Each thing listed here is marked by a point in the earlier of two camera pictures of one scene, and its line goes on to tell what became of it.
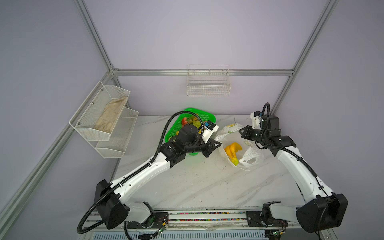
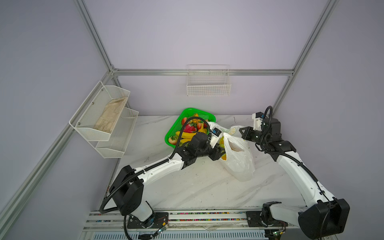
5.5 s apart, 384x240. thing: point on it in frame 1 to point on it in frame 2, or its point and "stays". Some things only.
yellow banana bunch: (231, 151) to (221, 144)
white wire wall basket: (208, 80) stays
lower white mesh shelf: (120, 135) stays
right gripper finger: (248, 133) stays
